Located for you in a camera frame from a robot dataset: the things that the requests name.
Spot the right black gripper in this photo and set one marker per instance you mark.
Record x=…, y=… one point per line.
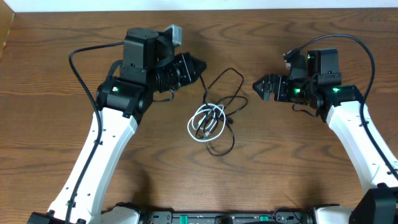
x=282, y=82

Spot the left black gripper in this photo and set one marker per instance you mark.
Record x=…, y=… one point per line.
x=183, y=64

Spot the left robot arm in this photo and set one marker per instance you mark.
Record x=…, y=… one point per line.
x=149, y=65

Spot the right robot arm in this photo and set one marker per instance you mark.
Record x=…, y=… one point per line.
x=315, y=80

